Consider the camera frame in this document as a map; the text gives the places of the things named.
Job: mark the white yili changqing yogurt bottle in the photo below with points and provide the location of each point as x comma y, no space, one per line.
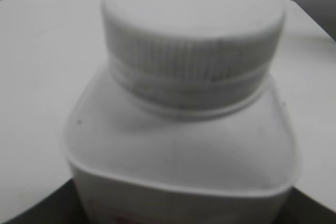
131,165

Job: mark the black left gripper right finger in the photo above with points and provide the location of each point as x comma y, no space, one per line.
301,209

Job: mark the white plastic bottle cap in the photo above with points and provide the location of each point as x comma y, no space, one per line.
192,58

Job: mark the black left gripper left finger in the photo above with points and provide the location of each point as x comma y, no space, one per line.
62,206

